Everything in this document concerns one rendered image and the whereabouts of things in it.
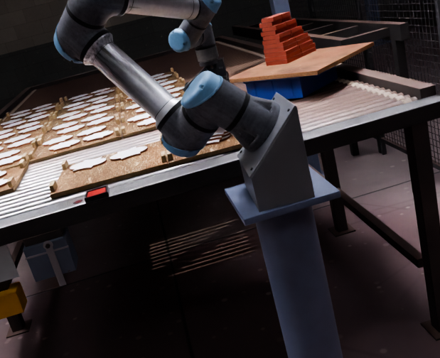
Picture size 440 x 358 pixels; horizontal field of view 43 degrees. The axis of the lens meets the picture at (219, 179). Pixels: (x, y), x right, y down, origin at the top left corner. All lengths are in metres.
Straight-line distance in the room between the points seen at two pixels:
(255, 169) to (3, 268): 0.91
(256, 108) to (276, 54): 1.20
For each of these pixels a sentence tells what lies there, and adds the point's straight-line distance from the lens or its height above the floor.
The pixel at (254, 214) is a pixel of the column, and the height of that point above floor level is 0.87.
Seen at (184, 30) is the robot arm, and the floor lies 1.34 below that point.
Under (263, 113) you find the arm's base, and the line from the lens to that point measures 1.48.
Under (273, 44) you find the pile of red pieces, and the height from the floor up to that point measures 1.13.
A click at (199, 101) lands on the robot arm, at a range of 1.46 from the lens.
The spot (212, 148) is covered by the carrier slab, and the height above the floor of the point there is 0.94.
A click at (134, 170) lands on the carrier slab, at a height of 0.94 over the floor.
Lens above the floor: 1.45
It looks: 19 degrees down
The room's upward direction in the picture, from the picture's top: 14 degrees counter-clockwise
